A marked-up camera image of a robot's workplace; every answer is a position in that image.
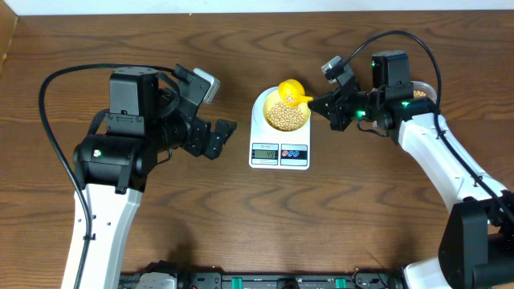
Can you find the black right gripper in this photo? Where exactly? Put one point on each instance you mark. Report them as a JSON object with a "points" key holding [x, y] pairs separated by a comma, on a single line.
{"points": [[334, 112]]}

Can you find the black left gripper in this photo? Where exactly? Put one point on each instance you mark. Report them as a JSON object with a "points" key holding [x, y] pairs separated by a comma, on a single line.
{"points": [[197, 144]]}

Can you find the yellow plastic measuring scoop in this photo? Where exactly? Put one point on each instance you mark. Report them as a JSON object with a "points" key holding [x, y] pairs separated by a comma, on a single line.
{"points": [[293, 87]]}

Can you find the pale yellow bowl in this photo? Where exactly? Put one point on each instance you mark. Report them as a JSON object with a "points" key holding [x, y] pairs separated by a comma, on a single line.
{"points": [[274, 97]]}

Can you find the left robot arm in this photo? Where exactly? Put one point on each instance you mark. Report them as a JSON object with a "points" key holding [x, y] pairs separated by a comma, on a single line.
{"points": [[149, 113]]}

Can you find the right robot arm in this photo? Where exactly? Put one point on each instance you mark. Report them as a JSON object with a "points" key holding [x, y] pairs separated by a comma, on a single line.
{"points": [[476, 250]]}

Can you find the soybeans in scoop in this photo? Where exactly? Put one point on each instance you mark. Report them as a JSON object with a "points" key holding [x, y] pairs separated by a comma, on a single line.
{"points": [[290, 100]]}

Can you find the soybeans in bowl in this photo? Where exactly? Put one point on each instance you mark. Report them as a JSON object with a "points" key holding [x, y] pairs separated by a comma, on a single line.
{"points": [[284, 118]]}

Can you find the white digital kitchen scale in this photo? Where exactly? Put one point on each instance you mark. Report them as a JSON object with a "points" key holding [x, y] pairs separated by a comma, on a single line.
{"points": [[272, 149]]}

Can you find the soybeans pile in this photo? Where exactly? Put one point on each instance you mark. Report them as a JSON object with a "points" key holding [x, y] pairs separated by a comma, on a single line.
{"points": [[419, 94]]}

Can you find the clear plastic container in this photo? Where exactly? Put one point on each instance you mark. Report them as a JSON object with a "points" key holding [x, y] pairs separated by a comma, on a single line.
{"points": [[425, 87]]}

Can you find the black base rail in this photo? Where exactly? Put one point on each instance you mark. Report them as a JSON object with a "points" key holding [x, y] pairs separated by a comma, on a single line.
{"points": [[168, 275]]}

